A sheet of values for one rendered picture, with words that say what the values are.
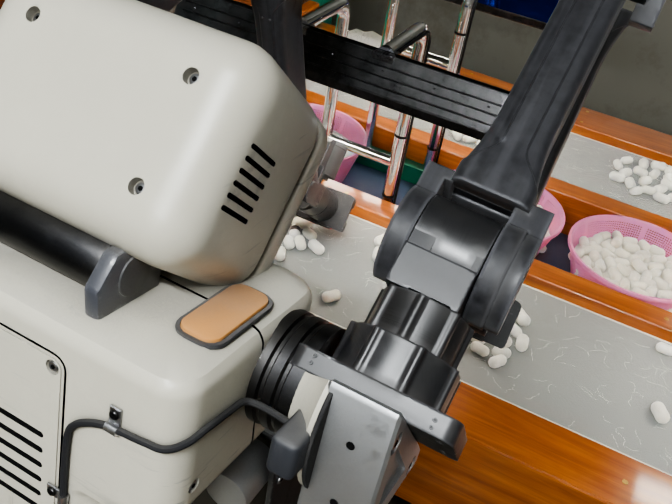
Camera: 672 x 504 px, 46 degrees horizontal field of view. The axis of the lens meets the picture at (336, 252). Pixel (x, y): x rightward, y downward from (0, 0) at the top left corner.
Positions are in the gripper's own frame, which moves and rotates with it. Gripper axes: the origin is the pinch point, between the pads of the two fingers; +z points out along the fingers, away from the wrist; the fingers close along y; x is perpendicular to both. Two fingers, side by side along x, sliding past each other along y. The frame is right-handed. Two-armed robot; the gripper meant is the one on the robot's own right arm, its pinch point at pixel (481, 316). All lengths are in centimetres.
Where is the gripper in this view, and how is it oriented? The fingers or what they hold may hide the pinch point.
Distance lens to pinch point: 116.3
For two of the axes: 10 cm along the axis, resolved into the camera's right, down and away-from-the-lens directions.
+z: 2.5, 1.6, 9.6
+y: -8.8, -3.8, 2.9
